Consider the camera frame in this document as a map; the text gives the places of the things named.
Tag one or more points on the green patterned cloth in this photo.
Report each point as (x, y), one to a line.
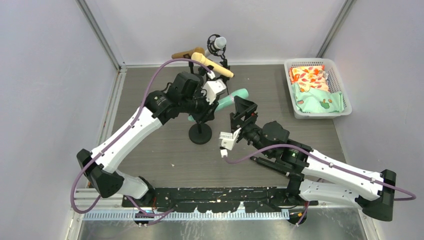
(317, 101)

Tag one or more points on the black tripod shock-mount stand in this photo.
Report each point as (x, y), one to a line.
(224, 63)

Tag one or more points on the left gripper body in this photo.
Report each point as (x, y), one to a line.
(209, 108)

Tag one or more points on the aluminium corner post right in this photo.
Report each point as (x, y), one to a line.
(335, 27)

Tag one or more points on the gold microphone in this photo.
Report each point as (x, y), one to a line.
(188, 53)

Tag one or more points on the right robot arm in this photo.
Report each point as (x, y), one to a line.
(312, 175)

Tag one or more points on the aluminium corner post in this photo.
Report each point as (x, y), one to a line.
(335, 27)
(96, 28)

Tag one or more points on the cream yellow microphone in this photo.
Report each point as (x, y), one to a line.
(200, 58)

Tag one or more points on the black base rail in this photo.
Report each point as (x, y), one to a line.
(263, 199)

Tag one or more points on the white plastic basket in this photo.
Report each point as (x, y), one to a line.
(334, 81)

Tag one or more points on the green microphone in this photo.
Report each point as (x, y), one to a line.
(223, 102)

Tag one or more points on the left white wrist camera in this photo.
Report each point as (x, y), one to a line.
(212, 88)

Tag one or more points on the white microphone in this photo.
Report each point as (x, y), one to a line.
(216, 46)

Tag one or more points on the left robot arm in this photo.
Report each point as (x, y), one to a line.
(186, 94)

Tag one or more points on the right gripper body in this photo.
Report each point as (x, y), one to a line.
(243, 120)

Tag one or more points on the aluminium corner post left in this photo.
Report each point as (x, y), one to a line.
(96, 28)

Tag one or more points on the black round-base stand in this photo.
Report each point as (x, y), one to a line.
(205, 73)
(191, 65)
(200, 133)

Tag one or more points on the black microphone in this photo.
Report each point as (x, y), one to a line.
(275, 166)

